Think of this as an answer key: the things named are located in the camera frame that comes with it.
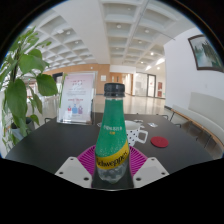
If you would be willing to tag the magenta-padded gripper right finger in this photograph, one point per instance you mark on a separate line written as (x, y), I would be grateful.
(150, 171)

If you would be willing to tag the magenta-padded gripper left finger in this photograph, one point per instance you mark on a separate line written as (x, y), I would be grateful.
(73, 171)

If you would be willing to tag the green drink bottle yellow label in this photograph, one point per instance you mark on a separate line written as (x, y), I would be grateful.
(111, 133)

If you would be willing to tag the flat round red coaster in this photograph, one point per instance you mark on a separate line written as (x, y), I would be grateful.
(159, 142)

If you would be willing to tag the white polka-dot mug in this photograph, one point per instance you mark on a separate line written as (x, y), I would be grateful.
(136, 133)

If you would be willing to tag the small white sticker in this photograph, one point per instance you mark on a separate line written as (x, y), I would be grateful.
(138, 120)

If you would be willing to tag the group of black chairs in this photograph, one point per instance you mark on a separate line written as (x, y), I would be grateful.
(163, 115)

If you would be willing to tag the clear stand with pink poster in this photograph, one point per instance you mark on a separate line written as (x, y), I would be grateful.
(78, 96)

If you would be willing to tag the glass double door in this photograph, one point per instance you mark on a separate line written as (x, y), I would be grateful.
(141, 85)

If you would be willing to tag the green leafy potted plant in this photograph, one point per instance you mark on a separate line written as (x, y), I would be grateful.
(16, 96)

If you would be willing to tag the framed landscape painting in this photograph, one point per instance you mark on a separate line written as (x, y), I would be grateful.
(206, 53)

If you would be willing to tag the group of ceiling lights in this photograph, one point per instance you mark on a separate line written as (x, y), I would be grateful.
(118, 26)

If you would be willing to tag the long white wall bench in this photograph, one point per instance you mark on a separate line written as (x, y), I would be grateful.
(206, 110)

